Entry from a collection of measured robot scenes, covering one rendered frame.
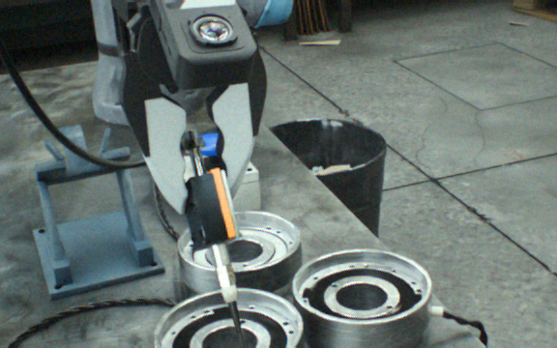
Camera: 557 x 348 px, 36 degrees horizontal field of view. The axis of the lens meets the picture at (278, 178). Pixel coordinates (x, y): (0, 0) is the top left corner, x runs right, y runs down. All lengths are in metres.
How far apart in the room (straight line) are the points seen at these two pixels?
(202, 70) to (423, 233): 2.04
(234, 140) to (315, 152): 1.56
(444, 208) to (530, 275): 0.43
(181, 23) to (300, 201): 0.42
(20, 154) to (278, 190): 0.34
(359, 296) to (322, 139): 1.46
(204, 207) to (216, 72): 0.13
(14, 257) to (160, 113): 0.32
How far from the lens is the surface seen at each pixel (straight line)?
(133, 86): 0.55
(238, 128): 0.58
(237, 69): 0.47
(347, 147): 2.11
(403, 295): 0.66
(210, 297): 0.65
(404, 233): 2.47
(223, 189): 0.58
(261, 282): 0.69
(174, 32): 0.47
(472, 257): 2.37
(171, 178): 0.58
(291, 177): 0.92
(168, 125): 0.56
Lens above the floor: 1.19
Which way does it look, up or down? 25 degrees down
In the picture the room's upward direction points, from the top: 3 degrees counter-clockwise
